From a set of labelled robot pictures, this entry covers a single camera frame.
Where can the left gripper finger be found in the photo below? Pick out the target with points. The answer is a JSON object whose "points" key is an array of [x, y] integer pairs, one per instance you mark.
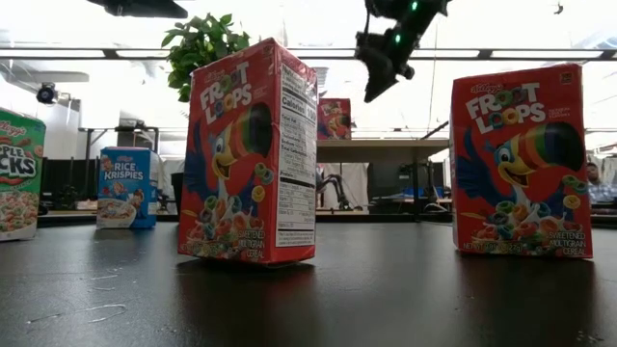
{"points": [[393, 79], [375, 84]]}

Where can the red Froot Loops box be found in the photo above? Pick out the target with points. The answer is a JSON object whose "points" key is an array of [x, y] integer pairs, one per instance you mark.
{"points": [[335, 120], [520, 168], [231, 159]]}

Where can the blue Rice Krispies box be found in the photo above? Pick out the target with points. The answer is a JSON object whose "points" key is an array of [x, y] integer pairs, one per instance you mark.
{"points": [[126, 193]]}

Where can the green Apple Jacks box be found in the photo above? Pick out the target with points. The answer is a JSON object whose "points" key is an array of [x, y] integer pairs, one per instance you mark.
{"points": [[19, 183]]}

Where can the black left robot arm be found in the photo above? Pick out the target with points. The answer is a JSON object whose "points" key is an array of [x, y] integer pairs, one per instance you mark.
{"points": [[144, 7]]}

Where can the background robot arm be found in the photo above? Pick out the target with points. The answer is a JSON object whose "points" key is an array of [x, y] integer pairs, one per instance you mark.
{"points": [[330, 182]]}

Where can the green plant in black pot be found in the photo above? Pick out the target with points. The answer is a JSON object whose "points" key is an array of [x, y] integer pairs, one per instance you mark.
{"points": [[202, 48]]}

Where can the black table mat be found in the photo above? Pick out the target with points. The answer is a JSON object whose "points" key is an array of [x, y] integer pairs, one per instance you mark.
{"points": [[385, 299]]}

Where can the black background partition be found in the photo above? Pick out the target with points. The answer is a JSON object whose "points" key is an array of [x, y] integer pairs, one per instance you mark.
{"points": [[67, 178]]}

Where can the black aluminium table frame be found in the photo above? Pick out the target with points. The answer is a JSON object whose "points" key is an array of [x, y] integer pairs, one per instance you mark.
{"points": [[434, 130]]}

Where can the black ceiling camera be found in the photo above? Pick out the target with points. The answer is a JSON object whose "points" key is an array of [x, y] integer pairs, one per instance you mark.
{"points": [[46, 94]]}

